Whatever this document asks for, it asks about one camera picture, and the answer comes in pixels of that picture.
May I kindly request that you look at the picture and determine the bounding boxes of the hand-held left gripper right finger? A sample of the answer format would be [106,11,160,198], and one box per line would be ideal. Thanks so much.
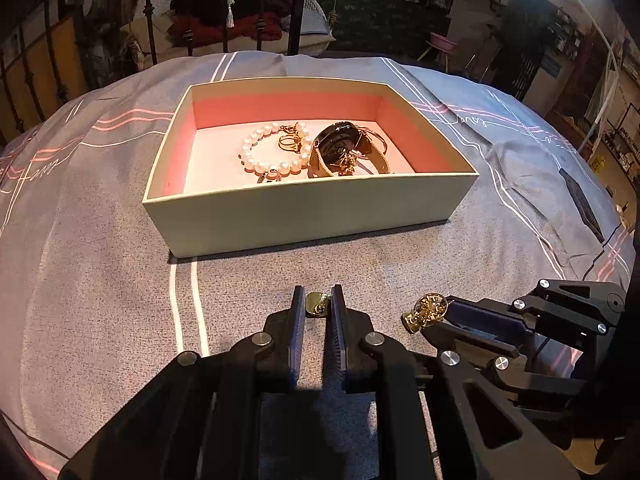
[330,284,581,480]

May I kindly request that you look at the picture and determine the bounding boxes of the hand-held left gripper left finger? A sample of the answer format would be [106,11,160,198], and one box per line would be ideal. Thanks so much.
[57,285,307,480]

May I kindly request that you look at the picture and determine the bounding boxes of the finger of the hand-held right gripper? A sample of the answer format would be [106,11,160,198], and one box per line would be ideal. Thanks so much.
[442,280,626,345]
[425,321,587,407]

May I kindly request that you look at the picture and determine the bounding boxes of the small gold clip earring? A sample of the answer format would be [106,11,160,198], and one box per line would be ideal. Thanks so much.
[305,292,331,317]

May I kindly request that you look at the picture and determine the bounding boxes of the gold ring with ornate top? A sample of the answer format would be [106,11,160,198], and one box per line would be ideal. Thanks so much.
[401,292,448,333]

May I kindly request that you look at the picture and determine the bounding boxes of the pale green box pink inside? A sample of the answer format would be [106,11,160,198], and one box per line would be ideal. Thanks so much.
[141,76,481,260]

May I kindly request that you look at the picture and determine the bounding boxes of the gold chain necklace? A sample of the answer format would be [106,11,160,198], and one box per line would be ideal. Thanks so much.
[334,149,358,176]

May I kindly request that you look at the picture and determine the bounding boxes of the white pearl bracelet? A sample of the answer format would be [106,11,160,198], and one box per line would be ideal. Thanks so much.
[240,122,312,177]

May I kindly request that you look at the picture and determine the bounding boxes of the blue grey striped blanket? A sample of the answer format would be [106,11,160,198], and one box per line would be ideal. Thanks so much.
[0,50,636,480]

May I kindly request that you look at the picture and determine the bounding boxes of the dark potted tree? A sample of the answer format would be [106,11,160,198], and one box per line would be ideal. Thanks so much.
[490,0,566,101]

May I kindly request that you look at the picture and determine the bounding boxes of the pink stool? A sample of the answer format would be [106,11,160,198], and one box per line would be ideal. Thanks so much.
[417,32,458,68]

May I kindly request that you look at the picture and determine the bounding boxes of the white cushioned hanging chair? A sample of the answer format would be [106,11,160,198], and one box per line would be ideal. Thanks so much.
[120,0,336,58]

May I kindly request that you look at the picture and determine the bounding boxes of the green patterned counter cloth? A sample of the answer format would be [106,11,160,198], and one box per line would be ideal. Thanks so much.
[315,0,451,58]

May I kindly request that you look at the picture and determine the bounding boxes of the red clothes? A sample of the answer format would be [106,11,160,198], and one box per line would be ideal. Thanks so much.
[167,12,283,43]

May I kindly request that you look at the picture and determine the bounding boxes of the black iron bed frame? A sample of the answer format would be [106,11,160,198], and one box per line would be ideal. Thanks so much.
[0,0,321,136]

